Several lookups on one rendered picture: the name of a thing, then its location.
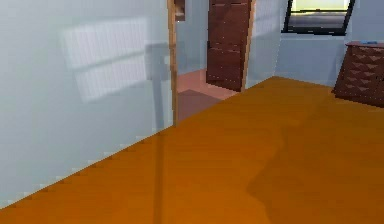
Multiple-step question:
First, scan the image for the dark brown room door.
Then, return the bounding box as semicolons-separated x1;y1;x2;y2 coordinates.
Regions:
205;0;253;93

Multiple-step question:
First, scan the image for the black framed window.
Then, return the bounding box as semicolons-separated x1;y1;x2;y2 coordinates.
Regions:
281;0;357;37

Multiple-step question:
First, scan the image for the dark brown chest of drawers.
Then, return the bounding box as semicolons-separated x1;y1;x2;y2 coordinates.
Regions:
332;40;384;109

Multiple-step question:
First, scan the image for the brown framed wall picture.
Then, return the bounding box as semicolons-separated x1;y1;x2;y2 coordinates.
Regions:
174;0;186;22

